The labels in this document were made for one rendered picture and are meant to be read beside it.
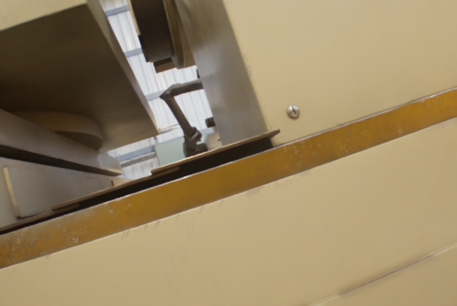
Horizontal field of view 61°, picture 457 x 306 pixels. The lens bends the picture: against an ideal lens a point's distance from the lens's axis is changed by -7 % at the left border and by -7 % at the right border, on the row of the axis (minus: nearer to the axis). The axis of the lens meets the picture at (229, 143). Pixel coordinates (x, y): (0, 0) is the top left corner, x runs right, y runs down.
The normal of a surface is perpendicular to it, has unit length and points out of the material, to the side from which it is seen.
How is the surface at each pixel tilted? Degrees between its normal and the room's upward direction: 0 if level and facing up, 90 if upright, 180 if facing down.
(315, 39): 90
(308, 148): 90
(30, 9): 90
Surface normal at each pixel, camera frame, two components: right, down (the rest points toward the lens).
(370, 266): 0.09, -0.11
